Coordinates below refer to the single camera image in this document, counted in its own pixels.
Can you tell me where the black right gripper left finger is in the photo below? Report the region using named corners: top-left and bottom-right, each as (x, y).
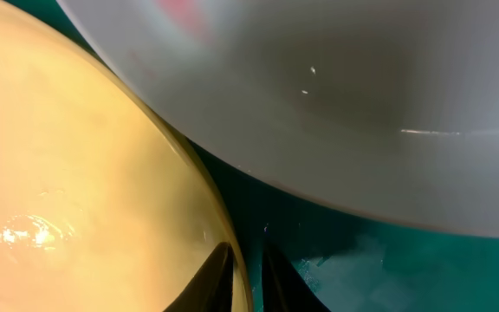
top-left (165, 242), bottom-right (235, 312)

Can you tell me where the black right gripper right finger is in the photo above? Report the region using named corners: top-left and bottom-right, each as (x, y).
top-left (262, 242), bottom-right (330, 312)

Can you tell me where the yellow plate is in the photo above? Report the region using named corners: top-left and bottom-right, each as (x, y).
top-left (0, 1), bottom-right (236, 311)

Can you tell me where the light blue plate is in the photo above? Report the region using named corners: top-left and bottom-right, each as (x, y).
top-left (62, 0), bottom-right (499, 237)

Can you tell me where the teal plastic tray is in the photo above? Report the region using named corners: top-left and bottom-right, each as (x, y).
top-left (18, 1), bottom-right (499, 311)

